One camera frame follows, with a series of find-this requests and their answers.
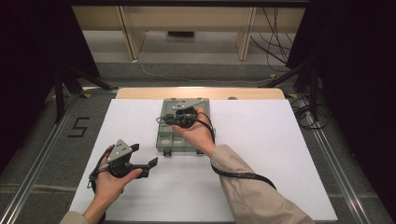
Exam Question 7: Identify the coiled black floor cables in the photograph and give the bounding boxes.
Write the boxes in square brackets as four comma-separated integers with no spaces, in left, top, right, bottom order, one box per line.
[290,94,331,131]

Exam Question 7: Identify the light wooden desk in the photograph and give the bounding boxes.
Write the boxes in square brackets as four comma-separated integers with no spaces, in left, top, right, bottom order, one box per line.
[71,6,307,62]

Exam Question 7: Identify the black metal stand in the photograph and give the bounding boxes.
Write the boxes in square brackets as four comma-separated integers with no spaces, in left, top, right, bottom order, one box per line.
[53,62,120,124]
[258,59,322,122]

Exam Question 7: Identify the black box under desk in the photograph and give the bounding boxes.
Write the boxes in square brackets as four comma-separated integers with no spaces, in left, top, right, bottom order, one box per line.
[167,30,195,38]

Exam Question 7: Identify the aluminium floor rail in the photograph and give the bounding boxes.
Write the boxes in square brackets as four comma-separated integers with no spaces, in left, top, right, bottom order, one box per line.
[298,95,373,224]
[0,92,80,224]

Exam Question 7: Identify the white table sheet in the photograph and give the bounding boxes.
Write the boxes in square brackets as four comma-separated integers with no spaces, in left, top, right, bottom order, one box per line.
[68,98,338,222]

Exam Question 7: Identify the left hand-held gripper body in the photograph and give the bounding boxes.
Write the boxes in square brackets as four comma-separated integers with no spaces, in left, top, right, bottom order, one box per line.
[97,139,150,180]

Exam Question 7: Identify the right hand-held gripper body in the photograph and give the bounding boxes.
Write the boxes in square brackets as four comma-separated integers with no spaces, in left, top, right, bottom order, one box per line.
[163,100,204,129]

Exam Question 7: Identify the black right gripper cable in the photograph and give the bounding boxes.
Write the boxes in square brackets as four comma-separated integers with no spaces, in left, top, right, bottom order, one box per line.
[157,111,277,190]

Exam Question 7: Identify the black curtain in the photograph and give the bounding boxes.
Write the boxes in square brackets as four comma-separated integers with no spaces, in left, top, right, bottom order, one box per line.
[0,0,101,175]
[285,0,396,214]

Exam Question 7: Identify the person's left hand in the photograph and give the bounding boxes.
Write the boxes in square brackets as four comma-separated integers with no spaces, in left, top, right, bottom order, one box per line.
[93,146,144,208]

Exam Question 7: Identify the person's right hand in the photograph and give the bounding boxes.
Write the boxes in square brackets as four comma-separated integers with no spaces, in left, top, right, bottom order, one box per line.
[171,106,217,158]

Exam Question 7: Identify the hanging black cables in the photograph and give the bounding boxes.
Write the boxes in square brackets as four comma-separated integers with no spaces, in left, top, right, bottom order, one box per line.
[250,7,295,73]

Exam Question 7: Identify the grey transparent compartment box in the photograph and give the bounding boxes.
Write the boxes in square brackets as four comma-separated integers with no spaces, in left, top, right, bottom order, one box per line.
[155,97,217,158]

